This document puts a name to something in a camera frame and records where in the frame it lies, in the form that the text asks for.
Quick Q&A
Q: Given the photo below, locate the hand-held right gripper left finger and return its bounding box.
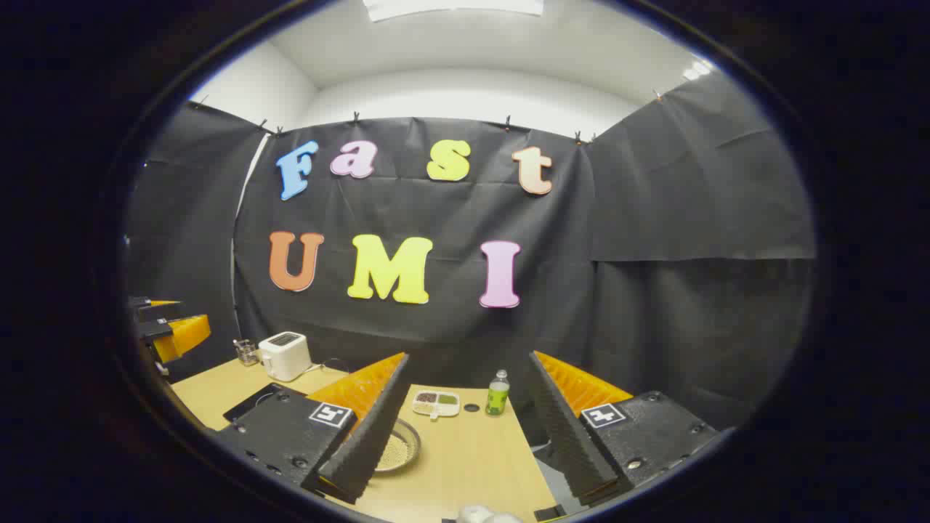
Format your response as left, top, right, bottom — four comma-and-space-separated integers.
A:
214, 352, 411, 504

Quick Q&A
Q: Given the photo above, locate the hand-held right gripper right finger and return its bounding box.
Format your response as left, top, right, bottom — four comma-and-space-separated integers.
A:
529, 351, 720, 507

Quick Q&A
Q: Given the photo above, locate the pile of pale soybeans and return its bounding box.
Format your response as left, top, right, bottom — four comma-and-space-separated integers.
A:
378, 430, 413, 470

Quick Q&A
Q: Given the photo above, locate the stainless steel pot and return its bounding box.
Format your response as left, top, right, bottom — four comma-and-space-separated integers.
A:
374, 418, 423, 474

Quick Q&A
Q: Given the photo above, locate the black induction cooktop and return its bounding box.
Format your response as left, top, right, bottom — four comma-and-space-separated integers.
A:
222, 383, 306, 423

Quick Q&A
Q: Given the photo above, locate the white divided grain dish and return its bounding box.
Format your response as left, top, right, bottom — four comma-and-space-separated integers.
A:
412, 390, 461, 421

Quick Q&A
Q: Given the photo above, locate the green drink bottle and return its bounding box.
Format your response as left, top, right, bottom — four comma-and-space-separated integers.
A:
485, 369, 511, 417

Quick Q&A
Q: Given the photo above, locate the white toaster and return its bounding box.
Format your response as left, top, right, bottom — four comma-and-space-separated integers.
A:
258, 331, 314, 383

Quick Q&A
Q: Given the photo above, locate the black backdrop cloth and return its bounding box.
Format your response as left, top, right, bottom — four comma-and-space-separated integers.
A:
125, 71, 816, 437

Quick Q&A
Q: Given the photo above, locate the row of small cloth clips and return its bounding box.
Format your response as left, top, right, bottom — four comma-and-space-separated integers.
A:
193, 91, 666, 146

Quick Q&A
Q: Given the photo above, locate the ceiling light panel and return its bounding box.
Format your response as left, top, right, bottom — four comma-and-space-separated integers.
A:
363, 0, 545, 22

